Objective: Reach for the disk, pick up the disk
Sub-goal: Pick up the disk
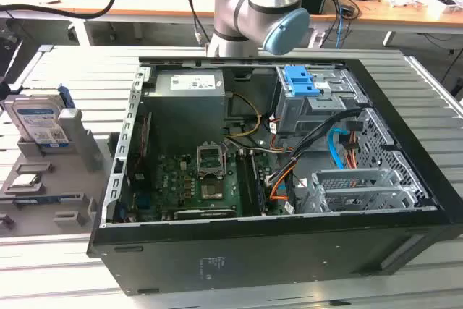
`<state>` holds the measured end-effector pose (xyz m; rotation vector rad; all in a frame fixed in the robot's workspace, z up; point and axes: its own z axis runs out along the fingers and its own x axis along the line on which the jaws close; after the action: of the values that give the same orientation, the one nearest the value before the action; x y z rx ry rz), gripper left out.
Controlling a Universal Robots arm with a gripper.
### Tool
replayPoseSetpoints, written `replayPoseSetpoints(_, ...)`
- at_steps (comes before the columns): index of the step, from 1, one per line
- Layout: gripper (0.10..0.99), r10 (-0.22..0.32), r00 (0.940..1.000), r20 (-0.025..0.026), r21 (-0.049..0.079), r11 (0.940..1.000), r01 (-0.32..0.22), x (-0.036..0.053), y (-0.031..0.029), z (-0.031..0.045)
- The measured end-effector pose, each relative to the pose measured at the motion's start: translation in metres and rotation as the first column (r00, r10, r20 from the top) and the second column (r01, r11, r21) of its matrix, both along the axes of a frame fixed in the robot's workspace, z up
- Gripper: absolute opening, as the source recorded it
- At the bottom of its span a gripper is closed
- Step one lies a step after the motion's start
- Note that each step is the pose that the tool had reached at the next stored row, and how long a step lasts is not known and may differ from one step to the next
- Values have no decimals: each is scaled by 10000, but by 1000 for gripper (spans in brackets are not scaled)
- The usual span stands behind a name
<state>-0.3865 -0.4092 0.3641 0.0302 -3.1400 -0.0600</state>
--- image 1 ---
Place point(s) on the grey parts rack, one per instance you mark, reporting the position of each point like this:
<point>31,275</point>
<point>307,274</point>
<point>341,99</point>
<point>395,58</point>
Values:
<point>61,193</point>

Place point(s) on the grey metal disk bay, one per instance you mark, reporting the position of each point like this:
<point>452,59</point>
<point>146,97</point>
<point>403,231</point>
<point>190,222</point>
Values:
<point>300,113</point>

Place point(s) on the blue RAM stick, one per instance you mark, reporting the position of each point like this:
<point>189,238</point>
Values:
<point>43,199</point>

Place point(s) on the black RAM slot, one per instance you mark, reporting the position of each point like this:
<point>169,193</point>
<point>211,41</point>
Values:
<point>259,186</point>
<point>246,186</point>

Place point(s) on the grey perforated drive cage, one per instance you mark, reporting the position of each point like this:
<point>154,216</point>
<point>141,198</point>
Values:
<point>347,186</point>

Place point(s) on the CPU chip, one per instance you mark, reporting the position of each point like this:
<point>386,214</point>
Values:
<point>23,180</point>

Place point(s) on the hard disk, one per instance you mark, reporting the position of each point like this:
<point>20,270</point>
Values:
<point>34,121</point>

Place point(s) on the grey power supply unit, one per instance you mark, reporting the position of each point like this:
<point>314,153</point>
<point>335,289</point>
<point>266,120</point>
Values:
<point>184,106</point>

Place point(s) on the blue plastic bay latch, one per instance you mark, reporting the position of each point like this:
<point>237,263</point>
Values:
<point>298,81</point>

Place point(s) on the black graphics card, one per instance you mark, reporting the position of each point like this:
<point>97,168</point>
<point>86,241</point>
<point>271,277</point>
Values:
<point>204,213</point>

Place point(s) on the black open PC case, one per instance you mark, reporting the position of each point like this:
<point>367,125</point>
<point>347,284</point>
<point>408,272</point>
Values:
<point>253,258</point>

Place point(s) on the green motherboard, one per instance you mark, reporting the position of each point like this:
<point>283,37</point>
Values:
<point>173,178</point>

